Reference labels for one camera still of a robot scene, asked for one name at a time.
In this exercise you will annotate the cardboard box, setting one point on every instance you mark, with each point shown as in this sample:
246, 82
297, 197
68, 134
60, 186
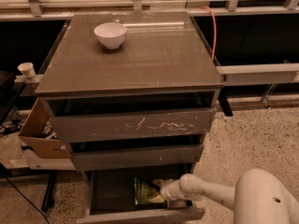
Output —
33, 138

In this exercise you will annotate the grey open bottom drawer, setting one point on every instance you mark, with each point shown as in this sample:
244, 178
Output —
112, 198

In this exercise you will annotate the grey middle drawer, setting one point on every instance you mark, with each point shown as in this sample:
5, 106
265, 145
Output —
136, 157

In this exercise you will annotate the grey drawer cabinet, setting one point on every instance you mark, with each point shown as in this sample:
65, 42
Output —
163, 64

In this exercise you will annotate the black stand leg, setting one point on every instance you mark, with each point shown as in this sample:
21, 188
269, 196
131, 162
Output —
48, 201

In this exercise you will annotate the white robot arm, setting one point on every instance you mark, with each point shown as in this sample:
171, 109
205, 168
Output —
258, 197

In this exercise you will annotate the white paper cup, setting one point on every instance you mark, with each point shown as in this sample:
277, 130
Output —
27, 70

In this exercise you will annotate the grey top drawer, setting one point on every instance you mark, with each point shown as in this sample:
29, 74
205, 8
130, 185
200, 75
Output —
163, 123

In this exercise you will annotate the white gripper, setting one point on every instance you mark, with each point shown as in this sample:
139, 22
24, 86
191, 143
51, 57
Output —
170, 190

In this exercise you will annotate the grey metal rail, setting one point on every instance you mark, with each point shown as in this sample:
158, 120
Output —
259, 74

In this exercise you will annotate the green jalapeno chip bag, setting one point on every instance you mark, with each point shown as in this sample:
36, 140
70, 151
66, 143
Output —
144, 189

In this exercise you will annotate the white ceramic bowl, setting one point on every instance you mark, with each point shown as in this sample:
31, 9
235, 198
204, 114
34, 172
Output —
110, 34

